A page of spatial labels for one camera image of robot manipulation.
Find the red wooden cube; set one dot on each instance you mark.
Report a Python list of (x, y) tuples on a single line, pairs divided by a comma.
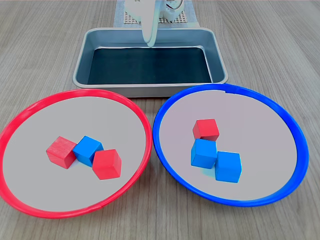
[(206, 130), (60, 152), (107, 165)]

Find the blue wooden cube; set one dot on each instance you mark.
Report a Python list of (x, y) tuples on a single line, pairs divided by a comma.
[(86, 150), (228, 167), (203, 155)]

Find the black tray mat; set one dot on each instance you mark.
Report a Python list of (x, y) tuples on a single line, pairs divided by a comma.
[(150, 67)]

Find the steel tray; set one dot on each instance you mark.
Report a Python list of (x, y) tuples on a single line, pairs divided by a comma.
[(150, 91)]

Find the blue-rimmed white plate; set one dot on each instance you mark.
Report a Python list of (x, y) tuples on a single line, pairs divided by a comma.
[(262, 150)]

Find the red-rimmed white plate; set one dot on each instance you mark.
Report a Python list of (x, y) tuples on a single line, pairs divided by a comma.
[(75, 195)]

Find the pale perforated base plate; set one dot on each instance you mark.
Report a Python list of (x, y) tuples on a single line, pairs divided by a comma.
[(181, 19)]

